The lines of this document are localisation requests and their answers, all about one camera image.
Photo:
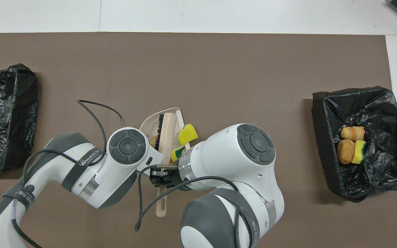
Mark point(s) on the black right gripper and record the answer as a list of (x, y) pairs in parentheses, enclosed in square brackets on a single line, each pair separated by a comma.
[(172, 175)]

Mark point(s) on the yellow sponge piece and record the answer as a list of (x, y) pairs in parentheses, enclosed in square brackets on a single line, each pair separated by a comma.
[(359, 152), (188, 135), (177, 154)]

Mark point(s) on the striped orange croissant piece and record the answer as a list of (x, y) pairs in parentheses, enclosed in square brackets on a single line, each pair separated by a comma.
[(153, 142)]

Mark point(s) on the beige hand brush black bristles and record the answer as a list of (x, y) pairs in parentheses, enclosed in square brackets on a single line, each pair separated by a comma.
[(167, 137)]

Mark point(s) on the beige plastic dustpan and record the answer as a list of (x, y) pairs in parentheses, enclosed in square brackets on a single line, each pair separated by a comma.
[(150, 124)]

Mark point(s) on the brown bread roll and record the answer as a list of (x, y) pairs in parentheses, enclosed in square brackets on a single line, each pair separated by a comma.
[(345, 152)]

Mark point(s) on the pale orange pastry piece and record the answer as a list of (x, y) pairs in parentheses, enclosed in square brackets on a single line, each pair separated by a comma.
[(353, 133)]

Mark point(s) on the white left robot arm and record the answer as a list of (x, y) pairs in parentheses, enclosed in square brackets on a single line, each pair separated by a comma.
[(81, 172)]

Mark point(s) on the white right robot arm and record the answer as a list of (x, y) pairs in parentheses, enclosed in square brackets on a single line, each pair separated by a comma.
[(236, 162)]

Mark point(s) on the black bag lined bin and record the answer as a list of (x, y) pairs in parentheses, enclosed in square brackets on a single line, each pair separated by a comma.
[(384, 172), (2, 120)]

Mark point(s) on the brown table mat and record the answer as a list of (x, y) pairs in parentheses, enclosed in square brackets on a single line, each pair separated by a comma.
[(219, 69)]

